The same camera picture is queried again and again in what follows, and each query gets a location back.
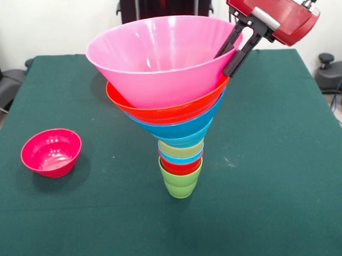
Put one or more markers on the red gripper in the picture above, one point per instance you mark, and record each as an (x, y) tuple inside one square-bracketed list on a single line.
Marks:
[(279, 17)]

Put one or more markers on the large pink bowl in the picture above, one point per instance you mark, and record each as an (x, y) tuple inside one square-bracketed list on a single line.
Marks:
[(157, 66)]

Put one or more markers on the shallow red-orange bowl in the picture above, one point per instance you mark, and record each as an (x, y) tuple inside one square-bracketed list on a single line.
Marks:
[(173, 114)]

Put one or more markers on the medium blue bowl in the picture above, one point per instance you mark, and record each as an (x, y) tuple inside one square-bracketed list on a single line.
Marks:
[(182, 129)]

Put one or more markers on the small light blue bowl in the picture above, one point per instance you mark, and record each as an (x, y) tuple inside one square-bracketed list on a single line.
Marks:
[(180, 143)]

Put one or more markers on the yellow cup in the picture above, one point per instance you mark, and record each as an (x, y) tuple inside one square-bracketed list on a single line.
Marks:
[(174, 151)]

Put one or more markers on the blue cup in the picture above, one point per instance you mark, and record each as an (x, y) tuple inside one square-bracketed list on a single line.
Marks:
[(172, 160)]

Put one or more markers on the red cup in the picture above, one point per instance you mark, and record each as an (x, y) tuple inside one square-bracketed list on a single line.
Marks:
[(179, 168)]

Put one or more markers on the green cup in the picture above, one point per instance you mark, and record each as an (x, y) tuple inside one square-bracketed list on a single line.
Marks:
[(180, 184)]

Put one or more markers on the black chair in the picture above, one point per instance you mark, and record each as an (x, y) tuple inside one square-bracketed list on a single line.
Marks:
[(6, 83), (329, 77)]

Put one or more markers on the dark green table cloth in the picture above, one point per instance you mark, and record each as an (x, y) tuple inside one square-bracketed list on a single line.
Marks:
[(163, 240)]

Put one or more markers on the small crimson bowl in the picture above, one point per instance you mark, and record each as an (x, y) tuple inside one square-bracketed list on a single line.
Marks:
[(51, 154)]

